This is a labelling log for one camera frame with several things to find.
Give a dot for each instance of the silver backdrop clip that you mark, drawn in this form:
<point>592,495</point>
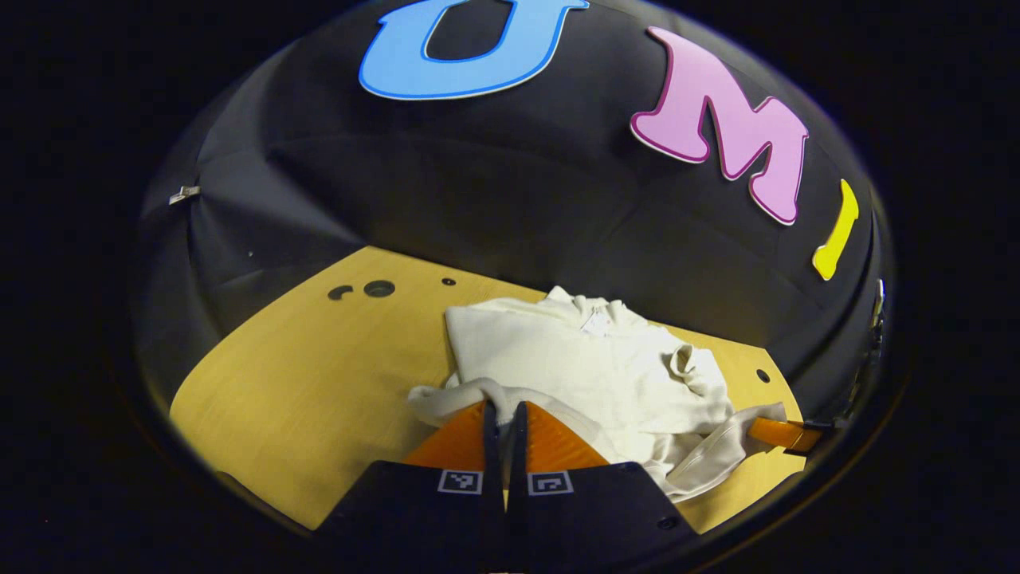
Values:
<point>184,194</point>

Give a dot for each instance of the black backdrop cloth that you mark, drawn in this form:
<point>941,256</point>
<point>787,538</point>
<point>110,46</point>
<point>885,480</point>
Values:
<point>478,183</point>

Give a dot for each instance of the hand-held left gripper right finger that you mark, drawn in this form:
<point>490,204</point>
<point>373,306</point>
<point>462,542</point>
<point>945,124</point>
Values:
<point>516,446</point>

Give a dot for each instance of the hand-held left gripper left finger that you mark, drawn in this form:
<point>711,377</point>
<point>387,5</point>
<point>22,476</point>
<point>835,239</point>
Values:
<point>492,446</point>

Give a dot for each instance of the white sweatshirt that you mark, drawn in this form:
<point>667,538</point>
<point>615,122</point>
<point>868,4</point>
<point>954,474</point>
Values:
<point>574,351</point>

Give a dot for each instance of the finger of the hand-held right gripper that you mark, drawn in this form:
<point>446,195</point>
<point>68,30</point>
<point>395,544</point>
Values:
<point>781,434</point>

